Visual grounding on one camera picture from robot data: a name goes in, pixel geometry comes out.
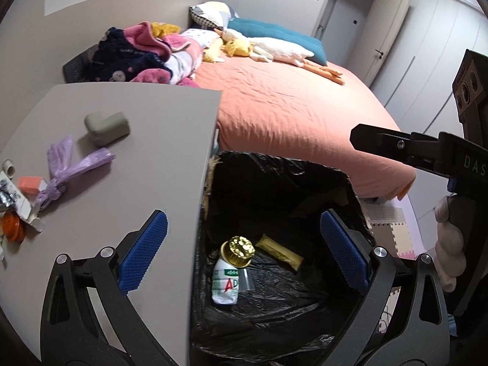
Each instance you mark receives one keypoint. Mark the white wardrobe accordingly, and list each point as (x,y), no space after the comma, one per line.
(430,45)

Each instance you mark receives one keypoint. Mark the teal long cushion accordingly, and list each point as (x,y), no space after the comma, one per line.
(282,32)

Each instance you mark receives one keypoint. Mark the pink fleece blanket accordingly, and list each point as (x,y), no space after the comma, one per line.
(152,32)

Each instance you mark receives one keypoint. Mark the bed with orange sheet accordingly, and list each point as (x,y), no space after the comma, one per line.
(297,114)

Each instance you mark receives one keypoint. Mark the clear plastic cup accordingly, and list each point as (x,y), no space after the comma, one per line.
(248,280)

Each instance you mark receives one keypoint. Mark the yellow long plush toy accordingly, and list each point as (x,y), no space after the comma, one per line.
(211,53)

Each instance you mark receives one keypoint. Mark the pastel foam floor mat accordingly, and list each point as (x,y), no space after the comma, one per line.
(392,232)

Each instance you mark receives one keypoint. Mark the person's right hand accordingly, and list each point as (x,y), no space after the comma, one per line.
(450,244)

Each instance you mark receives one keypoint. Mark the white cardboard packaging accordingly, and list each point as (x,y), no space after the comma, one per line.
(26,209)

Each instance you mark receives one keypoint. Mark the trash bin with black bag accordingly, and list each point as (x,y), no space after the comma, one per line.
(274,312)

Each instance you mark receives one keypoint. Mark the orange small box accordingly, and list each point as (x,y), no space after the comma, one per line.
(29,184)

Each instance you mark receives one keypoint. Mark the foil blister pack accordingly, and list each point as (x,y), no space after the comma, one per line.
(7,194)

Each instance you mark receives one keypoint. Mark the yellow garment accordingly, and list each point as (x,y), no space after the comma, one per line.
(164,28)

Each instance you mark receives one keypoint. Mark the white goose plush toy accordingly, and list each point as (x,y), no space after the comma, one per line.
(278,49)

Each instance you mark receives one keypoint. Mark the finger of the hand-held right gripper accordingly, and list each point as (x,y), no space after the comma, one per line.
(381,141)

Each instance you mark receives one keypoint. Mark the orange round cap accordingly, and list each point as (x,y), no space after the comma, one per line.
(13,228)

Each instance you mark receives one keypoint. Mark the yellow duck plush toy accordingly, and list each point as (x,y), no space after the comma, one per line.
(238,47)

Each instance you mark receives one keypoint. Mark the white bottle with gold cap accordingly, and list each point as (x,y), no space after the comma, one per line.
(225,282)

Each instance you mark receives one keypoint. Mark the grey foam corner guard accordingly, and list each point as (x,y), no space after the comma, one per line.
(106,129)

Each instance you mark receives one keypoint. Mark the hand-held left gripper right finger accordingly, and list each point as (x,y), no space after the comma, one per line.
(343,251)

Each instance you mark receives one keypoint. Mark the yellow snack packet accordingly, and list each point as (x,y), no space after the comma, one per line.
(280,254)

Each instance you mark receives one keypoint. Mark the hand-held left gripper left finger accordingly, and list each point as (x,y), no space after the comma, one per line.
(146,244)

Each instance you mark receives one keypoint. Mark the checkered pillow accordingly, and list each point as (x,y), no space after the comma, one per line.
(209,13)

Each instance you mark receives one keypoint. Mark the white open door leaf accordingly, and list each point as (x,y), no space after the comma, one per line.
(377,34)

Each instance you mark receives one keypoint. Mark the white patterned quilt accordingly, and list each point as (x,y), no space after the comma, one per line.
(186,59)

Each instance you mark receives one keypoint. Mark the purple plastic bag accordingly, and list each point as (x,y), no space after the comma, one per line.
(57,186)

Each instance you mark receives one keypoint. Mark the black bedside cabinet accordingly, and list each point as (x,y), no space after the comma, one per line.
(76,66)

